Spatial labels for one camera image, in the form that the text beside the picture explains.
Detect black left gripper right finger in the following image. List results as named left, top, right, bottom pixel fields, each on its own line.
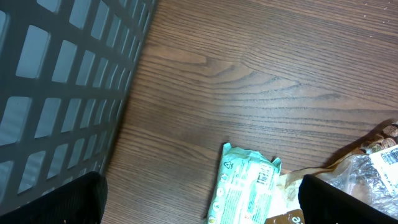
left=298, top=174, right=397, bottom=224

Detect brown Panfree bread bag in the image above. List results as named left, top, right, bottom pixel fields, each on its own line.
left=266, top=122, right=397, bottom=223

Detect grey plastic mesh basket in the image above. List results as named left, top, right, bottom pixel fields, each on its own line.
left=1, top=0, right=158, bottom=214

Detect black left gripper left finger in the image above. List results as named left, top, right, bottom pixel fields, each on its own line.
left=1, top=171, right=108, bottom=224

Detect teal wet wipes pack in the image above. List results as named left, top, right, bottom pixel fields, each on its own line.
left=205, top=143, right=282, bottom=224

